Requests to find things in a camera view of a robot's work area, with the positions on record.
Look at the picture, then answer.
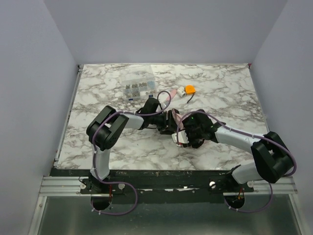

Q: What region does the aluminium frame rail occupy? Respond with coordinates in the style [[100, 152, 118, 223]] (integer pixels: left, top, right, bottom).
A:
[[39, 176, 298, 197]]

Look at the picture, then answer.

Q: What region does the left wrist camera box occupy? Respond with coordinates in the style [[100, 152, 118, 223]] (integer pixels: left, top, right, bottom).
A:
[[161, 100, 171, 109]]

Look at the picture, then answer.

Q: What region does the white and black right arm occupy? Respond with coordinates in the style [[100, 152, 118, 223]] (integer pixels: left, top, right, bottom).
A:
[[177, 110, 297, 185]]

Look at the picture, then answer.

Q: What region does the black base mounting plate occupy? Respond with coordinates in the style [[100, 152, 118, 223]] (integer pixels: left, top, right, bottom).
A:
[[50, 168, 254, 204]]

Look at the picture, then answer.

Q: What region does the pink folding umbrella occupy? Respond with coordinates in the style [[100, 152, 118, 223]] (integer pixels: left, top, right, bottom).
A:
[[165, 89, 187, 130]]

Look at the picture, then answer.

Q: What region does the white orange small device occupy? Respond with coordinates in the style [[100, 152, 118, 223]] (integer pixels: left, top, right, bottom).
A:
[[177, 85, 196, 104]]

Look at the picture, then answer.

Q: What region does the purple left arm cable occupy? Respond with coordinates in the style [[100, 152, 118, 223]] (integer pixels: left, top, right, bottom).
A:
[[91, 90, 172, 216]]

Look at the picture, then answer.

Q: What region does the clear plastic organizer box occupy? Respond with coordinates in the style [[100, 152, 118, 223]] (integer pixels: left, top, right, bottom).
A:
[[121, 77, 157, 101]]

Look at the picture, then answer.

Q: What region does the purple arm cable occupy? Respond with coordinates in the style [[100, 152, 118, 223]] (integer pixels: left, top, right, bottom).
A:
[[176, 111, 298, 213], [91, 90, 172, 216]]

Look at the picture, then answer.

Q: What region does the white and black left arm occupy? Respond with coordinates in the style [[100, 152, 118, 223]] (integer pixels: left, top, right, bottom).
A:
[[86, 97, 177, 181]]

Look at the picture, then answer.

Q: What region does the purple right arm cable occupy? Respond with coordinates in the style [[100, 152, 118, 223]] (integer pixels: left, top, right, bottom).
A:
[[176, 111, 298, 213]]

